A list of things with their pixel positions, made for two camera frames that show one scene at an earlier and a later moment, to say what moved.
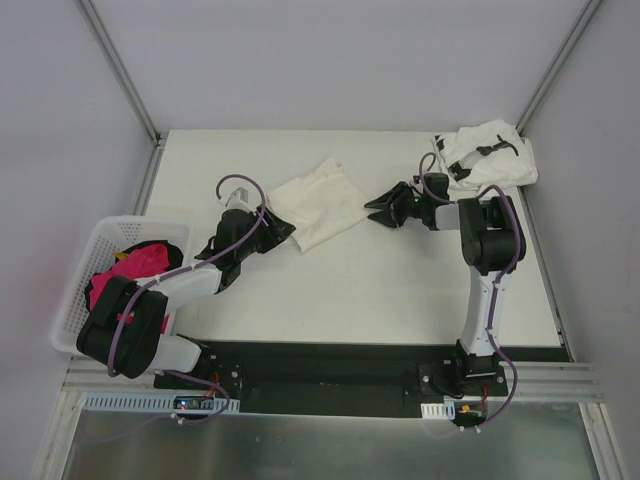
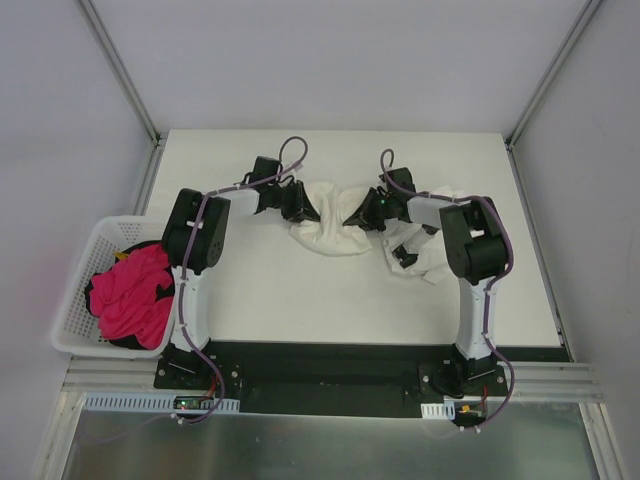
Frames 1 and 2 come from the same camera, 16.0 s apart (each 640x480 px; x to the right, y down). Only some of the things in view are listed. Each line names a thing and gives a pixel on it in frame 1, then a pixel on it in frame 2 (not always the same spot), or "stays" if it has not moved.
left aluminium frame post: x=119 y=69 stays
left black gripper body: x=263 y=229 to x=291 y=201
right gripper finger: x=392 y=199 to x=366 y=215
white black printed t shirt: x=488 y=153 to x=432 y=260
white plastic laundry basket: x=111 y=235 stays
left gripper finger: x=276 y=232 to x=303 y=210
